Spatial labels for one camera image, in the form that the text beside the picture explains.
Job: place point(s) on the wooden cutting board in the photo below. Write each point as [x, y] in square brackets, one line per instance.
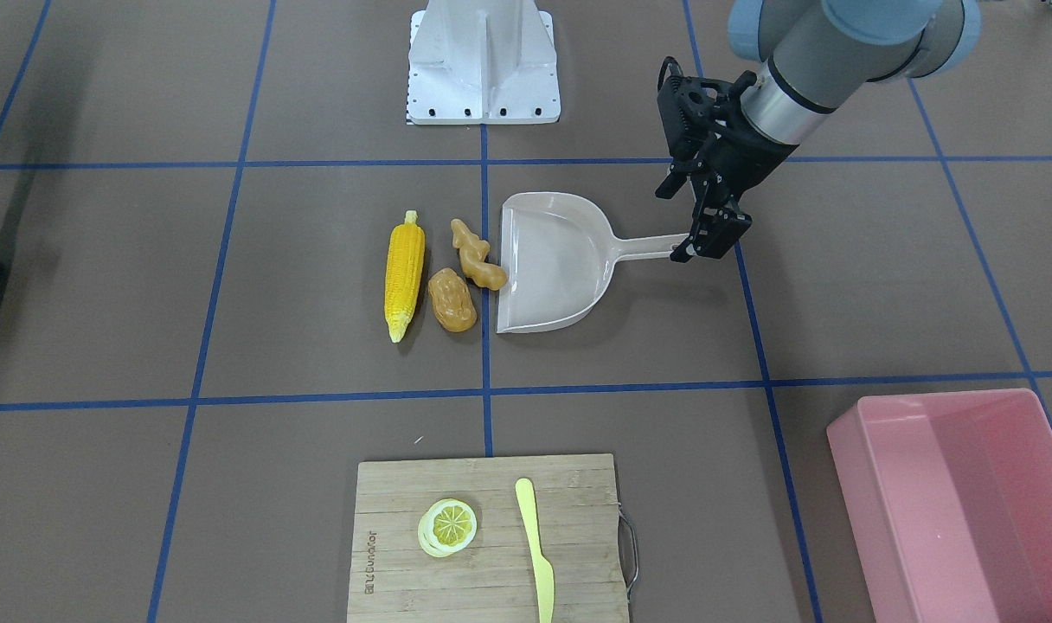
[490, 580]

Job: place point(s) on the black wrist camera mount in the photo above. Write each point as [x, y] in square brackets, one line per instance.
[695, 110]

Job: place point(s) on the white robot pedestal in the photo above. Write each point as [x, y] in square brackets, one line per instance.
[482, 62]

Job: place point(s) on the pink plastic bin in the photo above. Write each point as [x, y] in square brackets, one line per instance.
[950, 502]

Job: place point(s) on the beige plastic dustpan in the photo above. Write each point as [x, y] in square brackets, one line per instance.
[560, 252]

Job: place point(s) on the brown toy potato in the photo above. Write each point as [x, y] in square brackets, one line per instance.
[451, 301]

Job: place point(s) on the yellow toy lemon slice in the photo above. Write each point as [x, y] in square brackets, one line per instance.
[447, 527]

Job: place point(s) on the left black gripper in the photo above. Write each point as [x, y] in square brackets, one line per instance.
[748, 167]

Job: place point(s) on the yellow toy corn cob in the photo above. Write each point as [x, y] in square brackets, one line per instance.
[403, 268]

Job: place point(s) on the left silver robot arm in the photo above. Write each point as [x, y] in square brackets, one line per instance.
[813, 55]

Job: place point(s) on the tan toy ginger root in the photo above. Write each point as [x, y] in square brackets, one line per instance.
[473, 254]

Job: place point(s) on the yellow toy knife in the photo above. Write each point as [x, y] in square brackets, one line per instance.
[543, 571]

